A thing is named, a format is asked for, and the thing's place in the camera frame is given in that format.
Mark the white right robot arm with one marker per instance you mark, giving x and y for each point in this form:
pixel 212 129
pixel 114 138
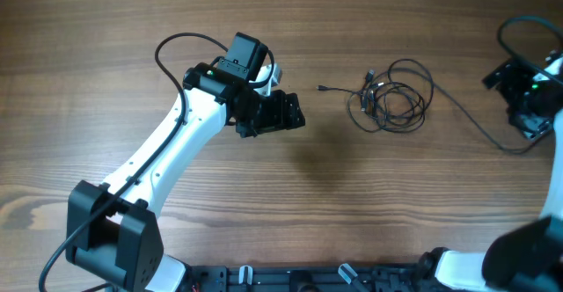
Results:
pixel 530 257

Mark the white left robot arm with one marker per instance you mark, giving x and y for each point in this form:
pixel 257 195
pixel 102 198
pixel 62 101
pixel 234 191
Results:
pixel 112 229

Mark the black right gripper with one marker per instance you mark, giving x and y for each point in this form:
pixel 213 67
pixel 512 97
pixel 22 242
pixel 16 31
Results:
pixel 528 126

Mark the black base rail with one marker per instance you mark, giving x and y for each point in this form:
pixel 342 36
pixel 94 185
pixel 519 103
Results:
pixel 341 278

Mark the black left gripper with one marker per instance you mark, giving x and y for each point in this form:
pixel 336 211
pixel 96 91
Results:
pixel 282 116

